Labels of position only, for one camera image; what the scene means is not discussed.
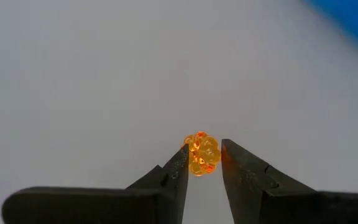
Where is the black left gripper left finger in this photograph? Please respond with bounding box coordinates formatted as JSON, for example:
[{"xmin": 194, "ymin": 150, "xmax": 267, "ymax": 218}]
[{"xmin": 0, "ymin": 143, "xmax": 190, "ymax": 224}]

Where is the blue plastic basket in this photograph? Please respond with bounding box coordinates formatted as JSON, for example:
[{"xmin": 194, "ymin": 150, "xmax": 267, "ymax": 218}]
[{"xmin": 301, "ymin": 0, "xmax": 358, "ymax": 53}]

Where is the orange translucent plastic pumpkin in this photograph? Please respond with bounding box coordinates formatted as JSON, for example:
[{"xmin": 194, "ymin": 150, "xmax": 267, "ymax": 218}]
[{"xmin": 183, "ymin": 130, "xmax": 223, "ymax": 178}]

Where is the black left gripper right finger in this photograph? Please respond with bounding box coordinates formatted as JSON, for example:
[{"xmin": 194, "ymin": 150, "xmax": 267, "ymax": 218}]
[{"xmin": 220, "ymin": 138, "xmax": 358, "ymax": 224}]

